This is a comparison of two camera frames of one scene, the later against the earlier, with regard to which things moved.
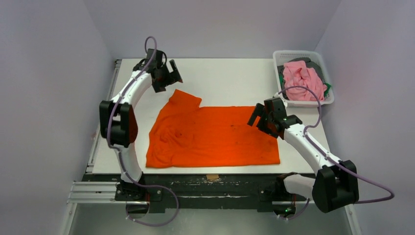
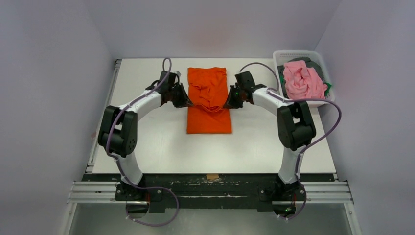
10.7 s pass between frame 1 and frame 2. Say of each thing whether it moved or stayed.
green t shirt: stayed
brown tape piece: stayed
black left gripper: moved
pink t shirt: stayed
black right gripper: moved
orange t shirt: moved
